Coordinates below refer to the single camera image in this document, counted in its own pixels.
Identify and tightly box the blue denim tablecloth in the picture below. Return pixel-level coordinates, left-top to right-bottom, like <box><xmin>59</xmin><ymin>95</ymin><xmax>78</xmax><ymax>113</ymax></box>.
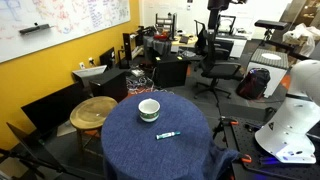
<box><xmin>100</xmin><ymin>91</ymin><xmax>240</xmax><ymax>180</ymax></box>

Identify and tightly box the white low desk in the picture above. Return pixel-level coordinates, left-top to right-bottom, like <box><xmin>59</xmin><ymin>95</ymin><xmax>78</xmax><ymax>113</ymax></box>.
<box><xmin>213</xmin><ymin>31</ymin><xmax>248</xmax><ymax>58</ymax></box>

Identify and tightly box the round wooden stool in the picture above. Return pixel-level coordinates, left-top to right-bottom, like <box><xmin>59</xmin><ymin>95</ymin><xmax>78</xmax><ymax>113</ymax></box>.
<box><xmin>69</xmin><ymin>95</ymin><xmax>119</xmax><ymax>158</ymax></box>

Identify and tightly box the tangle of floor cables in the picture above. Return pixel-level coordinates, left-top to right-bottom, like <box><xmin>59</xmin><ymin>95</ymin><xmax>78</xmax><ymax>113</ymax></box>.
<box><xmin>127</xmin><ymin>73</ymin><xmax>159</xmax><ymax>95</ymax></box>

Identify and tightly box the black bar camera on stand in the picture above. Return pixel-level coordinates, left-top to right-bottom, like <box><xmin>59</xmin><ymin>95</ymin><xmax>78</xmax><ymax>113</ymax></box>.
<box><xmin>254</xmin><ymin>19</ymin><xmax>289</xmax><ymax>43</ymax></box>

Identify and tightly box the white wall whiteboard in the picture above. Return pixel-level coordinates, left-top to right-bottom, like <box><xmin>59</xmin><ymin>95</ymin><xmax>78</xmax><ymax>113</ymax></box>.
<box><xmin>0</xmin><ymin>0</ymin><xmax>132</xmax><ymax>64</ymax></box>

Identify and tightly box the white cabinet grey top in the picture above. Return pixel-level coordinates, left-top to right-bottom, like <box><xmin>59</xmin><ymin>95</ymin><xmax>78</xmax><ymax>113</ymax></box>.
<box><xmin>246</xmin><ymin>48</ymin><xmax>290</xmax><ymax>98</ymax></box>

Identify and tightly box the black red backpack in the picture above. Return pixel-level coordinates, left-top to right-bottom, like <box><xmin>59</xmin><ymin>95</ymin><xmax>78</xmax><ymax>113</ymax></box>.
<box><xmin>235</xmin><ymin>67</ymin><xmax>272</xmax><ymax>100</ymax></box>

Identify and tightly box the small black monitor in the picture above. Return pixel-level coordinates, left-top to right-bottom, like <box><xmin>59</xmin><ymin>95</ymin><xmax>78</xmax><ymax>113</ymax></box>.
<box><xmin>99</xmin><ymin>46</ymin><xmax>117</xmax><ymax>69</ymax></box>

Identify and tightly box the black wire shelf rack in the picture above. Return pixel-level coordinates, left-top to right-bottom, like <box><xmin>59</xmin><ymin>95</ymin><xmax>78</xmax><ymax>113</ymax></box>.
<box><xmin>155</xmin><ymin>12</ymin><xmax>178</xmax><ymax>34</ymax></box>

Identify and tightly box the black cube cabinet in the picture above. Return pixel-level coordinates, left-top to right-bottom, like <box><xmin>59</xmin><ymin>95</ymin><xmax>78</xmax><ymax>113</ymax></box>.
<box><xmin>89</xmin><ymin>68</ymin><xmax>129</xmax><ymax>103</ymax></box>

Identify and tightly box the grey cloth covered desk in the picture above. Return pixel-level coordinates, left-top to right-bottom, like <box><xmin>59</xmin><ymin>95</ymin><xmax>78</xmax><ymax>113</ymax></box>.
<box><xmin>143</xmin><ymin>34</ymin><xmax>173</xmax><ymax>57</ymax></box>

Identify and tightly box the green whiteboard marker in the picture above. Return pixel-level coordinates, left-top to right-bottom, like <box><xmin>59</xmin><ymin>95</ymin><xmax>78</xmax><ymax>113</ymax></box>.
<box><xmin>155</xmin><ymin>130</ymin><xmax>182</xmax><ymax>141</ymax></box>

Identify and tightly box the white cup green christmas band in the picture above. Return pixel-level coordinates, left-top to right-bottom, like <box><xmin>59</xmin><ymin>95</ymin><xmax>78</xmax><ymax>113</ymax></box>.
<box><xmin>137</xmin><ymin>98</ymin><xmax>161</xmax><ymax>123</ymax></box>

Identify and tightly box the black office chair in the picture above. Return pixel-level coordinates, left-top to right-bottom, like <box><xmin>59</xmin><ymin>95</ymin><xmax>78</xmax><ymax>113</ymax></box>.
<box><xmin>193</xmin><ymin>29</ymin><xmax>244</xmax><ymax>101</ymax></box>

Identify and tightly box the white plastic bag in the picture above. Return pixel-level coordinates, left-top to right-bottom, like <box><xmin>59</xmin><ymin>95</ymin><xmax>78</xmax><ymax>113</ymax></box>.
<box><xmin>283</xmin><ymin>23</ymin><xmax>317</xmax><ymax>57</ymax></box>

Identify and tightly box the large black flat monitor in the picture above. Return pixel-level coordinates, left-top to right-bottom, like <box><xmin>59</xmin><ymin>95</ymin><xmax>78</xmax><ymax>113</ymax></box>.
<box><xmin>20</xmin><ymin>81</ymin><xmax>88</xmax><ymax>136</ymax></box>

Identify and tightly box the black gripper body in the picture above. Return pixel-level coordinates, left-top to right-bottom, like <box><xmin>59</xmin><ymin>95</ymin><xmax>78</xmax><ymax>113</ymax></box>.
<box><xmin>207</xmin><ymin>0</ymin><xmax>232</xmax><ymax>11</ymax></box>

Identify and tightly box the black panel on tripod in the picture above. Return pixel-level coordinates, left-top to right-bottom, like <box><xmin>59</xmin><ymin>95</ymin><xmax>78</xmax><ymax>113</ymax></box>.
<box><xmin>5</xmin><ymin>122</ymin><xmax>64</xmax><ymax>173</ymax></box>

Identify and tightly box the black computer tower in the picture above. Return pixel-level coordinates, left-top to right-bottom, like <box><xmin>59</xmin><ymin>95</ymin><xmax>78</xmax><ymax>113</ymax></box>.
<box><xmin>122</xmin><ymin>32</ymin><xmax>133</xmax><ymax>61</ymax></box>

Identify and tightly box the black desk cabinet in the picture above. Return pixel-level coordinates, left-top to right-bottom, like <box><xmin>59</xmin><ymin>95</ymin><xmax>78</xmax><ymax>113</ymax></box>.
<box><xmin>153</xmin><ymin>53</ymin><xmax>192</xmax><ymax>88</ymax></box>

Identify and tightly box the black frame 3d printer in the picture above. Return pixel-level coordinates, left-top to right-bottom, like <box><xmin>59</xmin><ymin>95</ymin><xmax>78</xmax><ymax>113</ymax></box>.
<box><xmin>216</xmin><ymin>14</ymin><xmax>237</xmax><ymax>34</ymax></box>

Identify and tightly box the orange clamp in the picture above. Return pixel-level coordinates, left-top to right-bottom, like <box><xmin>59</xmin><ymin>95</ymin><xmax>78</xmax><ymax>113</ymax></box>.
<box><xmin>219</xmin><ymin>116</ymin><xmax>240</xmax><ymax>128</ymax></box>
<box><xmin>239</xmin><ymin>153</ymin><xmax>253</xmax><ymax>164</ymax></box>

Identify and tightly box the black mesh chair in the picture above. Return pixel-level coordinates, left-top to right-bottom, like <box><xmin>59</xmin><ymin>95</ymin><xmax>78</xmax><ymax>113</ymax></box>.
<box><xmin>193</xmin><ymin>19</ymin><xmax>210</xmax><ymax>56</ymax></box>

